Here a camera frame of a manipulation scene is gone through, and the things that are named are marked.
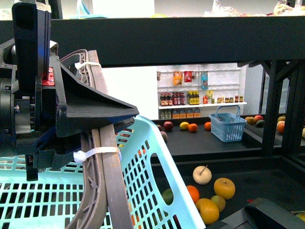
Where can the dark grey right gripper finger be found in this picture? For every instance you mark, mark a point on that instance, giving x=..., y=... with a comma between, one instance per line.
x=260, y=214

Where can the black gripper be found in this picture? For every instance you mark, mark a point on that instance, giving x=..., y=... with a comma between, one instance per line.
x=24, y=71

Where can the grey basket handle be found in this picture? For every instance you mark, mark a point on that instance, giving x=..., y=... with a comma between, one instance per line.
x=104, y=188

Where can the light blue shopping basket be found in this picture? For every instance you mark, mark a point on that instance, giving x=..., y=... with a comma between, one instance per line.
x=148, y=170

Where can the black upper shelf beam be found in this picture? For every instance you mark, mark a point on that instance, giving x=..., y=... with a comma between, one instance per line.
x=170, y=41

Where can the blue basket far shelf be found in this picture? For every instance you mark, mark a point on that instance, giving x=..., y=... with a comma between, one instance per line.
x=227, y=127

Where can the far yellow lemon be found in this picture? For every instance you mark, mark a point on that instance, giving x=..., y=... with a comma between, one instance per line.
x=184, y=125

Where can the black near fruit tray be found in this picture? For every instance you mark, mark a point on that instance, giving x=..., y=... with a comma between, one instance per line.
x=277, y=179

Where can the yellow pear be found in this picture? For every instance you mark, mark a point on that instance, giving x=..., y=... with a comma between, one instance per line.
x=301, y=216

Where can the white zip tie upper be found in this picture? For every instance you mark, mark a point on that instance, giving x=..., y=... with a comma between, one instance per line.
x=79, y=65

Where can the white zip tie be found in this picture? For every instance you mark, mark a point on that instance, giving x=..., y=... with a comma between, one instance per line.
x=79, y=65
x=81, y=156

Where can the kiwi upper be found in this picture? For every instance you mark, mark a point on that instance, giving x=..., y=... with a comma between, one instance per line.
x=219, y=201

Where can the golden apple rear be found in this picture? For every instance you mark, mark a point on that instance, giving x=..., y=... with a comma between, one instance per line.
x=224, y=187

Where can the white zip tie lower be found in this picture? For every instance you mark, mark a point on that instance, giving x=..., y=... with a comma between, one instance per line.
x=81, y=156

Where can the yellow orange apple centre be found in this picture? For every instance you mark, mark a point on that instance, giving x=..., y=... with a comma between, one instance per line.
x=208, y=210

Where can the small orange centre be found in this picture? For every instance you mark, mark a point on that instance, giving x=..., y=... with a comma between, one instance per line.
x=194, y=193

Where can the white round pear rear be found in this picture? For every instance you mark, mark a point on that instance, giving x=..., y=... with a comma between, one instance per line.
x=202, y=175

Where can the far peach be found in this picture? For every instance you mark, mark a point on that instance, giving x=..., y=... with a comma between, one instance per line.
x=164, y=136

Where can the far dark red apple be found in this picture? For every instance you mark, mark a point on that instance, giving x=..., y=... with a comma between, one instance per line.
x=168, y=126

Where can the green lime upper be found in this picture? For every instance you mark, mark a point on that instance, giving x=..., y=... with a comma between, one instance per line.
x=167, y=196

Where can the far orange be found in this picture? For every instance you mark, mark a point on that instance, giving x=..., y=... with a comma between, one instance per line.
x=192, y=127

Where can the white wall shelf with bottles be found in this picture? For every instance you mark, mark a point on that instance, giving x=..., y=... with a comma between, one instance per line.
x=213, y=83

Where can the black shelf post right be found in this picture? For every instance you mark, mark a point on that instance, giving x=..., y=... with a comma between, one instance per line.
x=278, y=71

